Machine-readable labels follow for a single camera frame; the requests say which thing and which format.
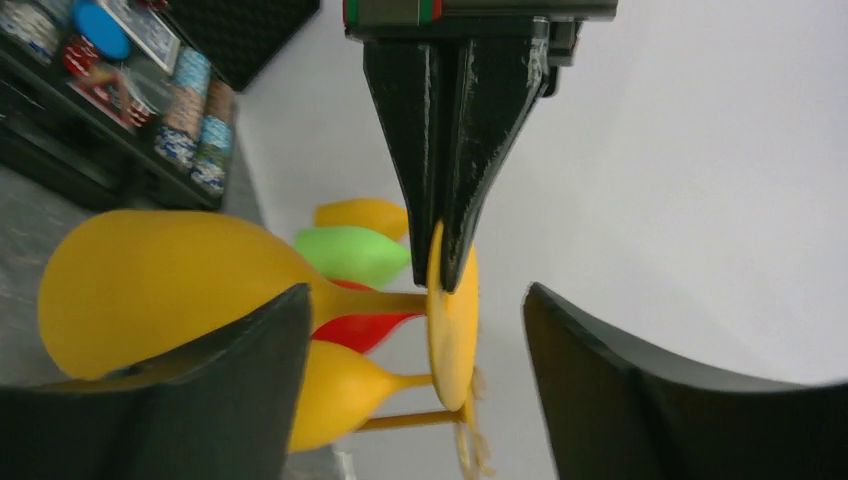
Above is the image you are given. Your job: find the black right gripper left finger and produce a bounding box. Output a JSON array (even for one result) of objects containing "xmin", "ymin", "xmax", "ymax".
[{"xmin": 1, "ymin": 285, "xmax": 311, "ymax": 479}]

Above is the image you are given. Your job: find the black poker chip case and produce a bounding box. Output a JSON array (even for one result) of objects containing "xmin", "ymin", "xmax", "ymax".
[{"xmin": 1, "ymin": 1, "xmax": 321, "ymax": 210}]

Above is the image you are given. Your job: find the green plastic wine glass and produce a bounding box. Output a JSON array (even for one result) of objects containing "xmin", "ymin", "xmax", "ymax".
[{"xmin": 293, "ymin": 226, "xmax": 411, "ymax": 289}]

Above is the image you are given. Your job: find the red plastic wine glass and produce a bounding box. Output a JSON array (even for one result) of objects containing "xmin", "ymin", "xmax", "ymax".
[{"xmin": 311, "ymin": 305, "xmax": 426, "ymax": 354}]

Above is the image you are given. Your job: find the yellow plastic wine glass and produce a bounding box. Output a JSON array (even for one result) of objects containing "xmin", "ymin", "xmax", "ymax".
[
  {"xmin": 37, "ymin": 209, "xmax": 479, "ymax": 410},
  {"xmin": 313, "ymin": 197, "xmax": 409, "ymax": 241},
  {"xmin": 288, "ymin": 340, "xmax": 433, "ymax": 453}
]

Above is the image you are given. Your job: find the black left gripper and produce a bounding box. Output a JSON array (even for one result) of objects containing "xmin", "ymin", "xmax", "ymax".
[{"xmin": 342, "ymin": 0, "xmax": 619, "ymax": 292}]

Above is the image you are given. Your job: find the gold wire wine glass rack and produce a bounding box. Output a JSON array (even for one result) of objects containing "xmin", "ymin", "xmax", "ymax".
[{"xmin": 354, "ymin": 367, "xmax": 497, "ymax": 480}]

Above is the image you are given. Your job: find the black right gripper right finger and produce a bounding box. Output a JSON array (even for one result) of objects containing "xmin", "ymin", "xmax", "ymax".
[{"xmin": 523, "ymin": 283, "xmax": 847, "ymax": 479}]

